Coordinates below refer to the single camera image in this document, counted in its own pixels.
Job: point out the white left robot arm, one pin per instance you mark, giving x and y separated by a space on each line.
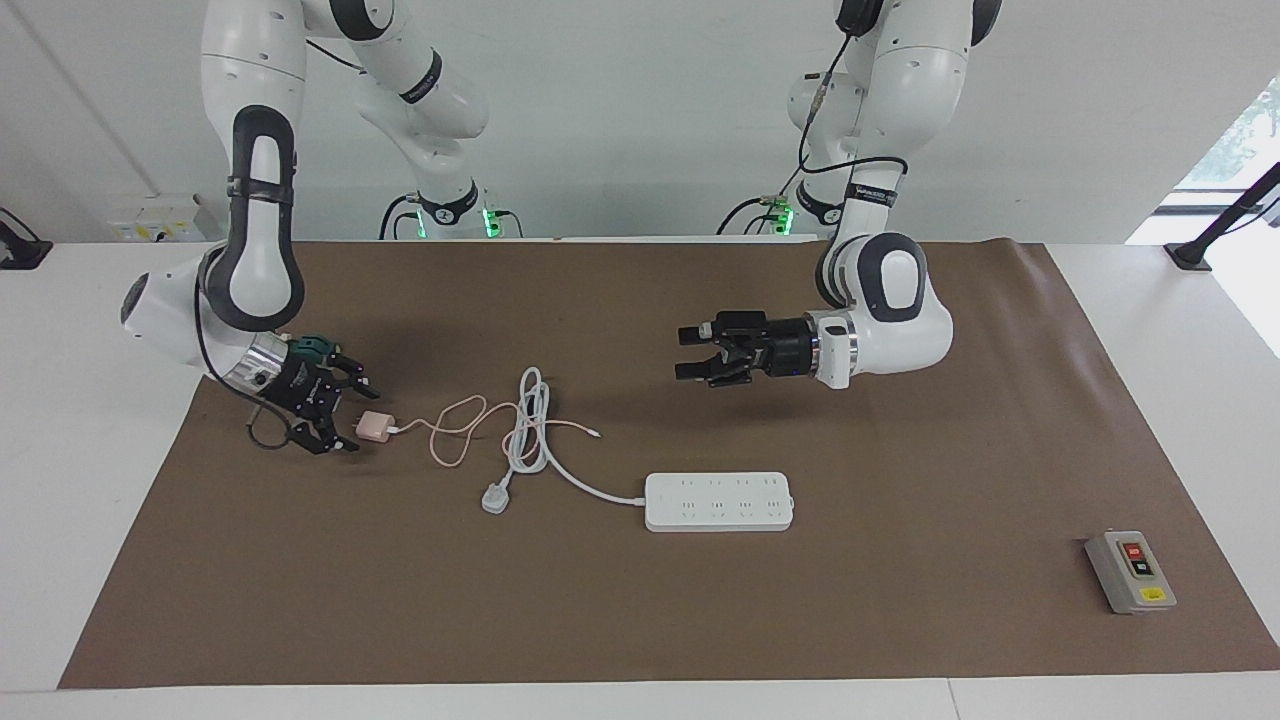
900 100

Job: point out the grey on off switch box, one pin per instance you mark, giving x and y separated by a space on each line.
1130 575

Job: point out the white wall outlet box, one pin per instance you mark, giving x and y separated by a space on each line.
160 222

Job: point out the brown table mat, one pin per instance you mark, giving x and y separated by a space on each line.
700 600

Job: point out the white power strip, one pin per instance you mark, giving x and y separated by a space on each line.
720 505

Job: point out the small black stand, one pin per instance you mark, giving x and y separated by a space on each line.
20 250

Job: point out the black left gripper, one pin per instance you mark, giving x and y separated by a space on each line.
780 348

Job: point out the bright window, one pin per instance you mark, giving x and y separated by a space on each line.
1235 140

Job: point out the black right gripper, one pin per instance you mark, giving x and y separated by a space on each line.
300 388

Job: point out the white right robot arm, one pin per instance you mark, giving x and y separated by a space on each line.
220 50

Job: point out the pink charger block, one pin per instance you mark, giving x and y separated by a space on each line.
375 427

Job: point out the green knife switch block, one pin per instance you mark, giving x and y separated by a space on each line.
312 346

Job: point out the black slanted stand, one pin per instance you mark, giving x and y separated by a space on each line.
1225 215

